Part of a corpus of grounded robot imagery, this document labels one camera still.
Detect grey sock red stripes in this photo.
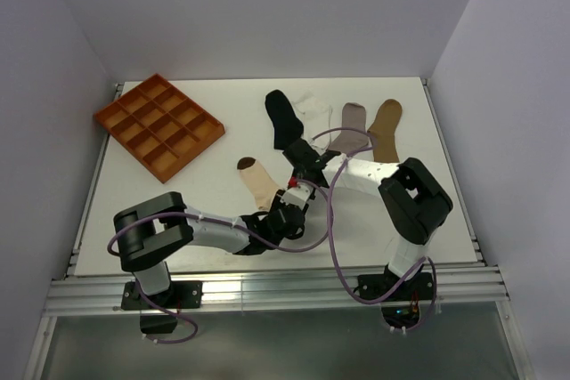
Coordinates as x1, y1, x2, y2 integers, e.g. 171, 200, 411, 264
328, 102, 369, 153

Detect orange compartment tray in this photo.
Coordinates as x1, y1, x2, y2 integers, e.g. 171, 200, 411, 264
94, 74, 225, 183

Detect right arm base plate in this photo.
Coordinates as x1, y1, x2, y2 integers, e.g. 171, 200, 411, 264
354, 271, 436, 303

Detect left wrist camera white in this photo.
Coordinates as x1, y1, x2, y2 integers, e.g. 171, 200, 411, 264
281, 176, 313, 209

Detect tan brown sock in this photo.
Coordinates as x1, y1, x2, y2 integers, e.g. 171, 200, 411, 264
368, 99, 403, 163

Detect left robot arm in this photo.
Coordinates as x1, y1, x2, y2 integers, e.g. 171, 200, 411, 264
113, 190, 308, 308

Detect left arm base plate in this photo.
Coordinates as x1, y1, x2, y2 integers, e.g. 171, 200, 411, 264
120, 280, 203, 311

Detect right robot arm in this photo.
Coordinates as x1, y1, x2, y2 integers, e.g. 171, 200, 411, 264
283, 139, 453, 300

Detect black sock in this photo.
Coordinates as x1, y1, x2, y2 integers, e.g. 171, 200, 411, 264
265, 90, 304, 150

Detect white sock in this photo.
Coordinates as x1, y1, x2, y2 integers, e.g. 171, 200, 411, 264
293, 93, 332, 150

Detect aluminium frame rail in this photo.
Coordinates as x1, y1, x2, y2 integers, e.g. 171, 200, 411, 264
43, 265, 509, 317

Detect cream brown striped sock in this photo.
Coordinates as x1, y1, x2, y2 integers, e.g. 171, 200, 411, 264
236, 157, 284, 211

